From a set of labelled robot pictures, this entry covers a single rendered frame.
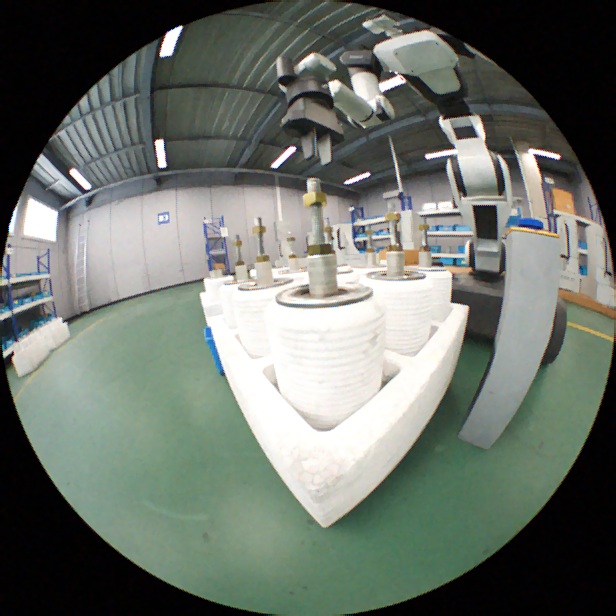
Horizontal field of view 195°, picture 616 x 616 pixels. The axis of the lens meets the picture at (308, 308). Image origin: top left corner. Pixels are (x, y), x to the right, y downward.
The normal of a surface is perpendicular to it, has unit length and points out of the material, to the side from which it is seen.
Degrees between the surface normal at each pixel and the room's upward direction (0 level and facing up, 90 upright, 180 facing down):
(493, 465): 0
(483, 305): 90
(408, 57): 146
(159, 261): 90
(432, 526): 0
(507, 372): 90
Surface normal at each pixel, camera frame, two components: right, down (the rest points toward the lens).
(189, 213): 0.58, 0.17
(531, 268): -0.81, 0.24
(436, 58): -0.22, 0.95
